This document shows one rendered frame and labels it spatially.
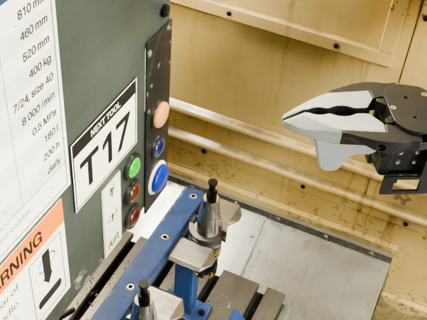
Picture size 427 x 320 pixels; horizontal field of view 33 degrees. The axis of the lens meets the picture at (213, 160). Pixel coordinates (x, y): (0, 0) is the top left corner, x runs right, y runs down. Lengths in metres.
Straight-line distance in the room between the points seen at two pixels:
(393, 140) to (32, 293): 0.34
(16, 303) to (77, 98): 0.16
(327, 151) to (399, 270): 1.06
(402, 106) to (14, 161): 0.38
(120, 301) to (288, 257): 0.69
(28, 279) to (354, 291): 1.20
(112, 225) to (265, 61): 0.87
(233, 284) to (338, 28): 0.56
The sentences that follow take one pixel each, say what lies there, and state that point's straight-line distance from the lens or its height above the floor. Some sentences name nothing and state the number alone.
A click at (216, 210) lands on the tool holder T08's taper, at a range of 1.14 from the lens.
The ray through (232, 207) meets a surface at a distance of 1.23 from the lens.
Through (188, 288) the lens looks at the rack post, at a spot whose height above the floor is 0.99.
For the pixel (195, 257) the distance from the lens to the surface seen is 1.15.
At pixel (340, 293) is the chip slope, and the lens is 1.67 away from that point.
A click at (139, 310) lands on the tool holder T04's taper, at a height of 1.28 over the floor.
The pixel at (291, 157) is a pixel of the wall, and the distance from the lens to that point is 1.59.
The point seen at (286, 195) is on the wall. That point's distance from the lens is 1.67.
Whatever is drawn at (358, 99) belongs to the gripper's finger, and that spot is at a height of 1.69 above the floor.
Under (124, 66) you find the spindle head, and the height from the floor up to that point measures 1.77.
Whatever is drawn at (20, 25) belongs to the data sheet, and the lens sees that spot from 0.43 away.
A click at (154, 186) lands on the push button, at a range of 0.70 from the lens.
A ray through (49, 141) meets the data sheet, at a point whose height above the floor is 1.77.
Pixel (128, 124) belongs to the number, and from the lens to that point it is 0.61.
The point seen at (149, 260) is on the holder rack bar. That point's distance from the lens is 1.13.
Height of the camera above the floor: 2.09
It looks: 42 degrees down
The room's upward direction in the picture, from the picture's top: 5 degrees clockwise
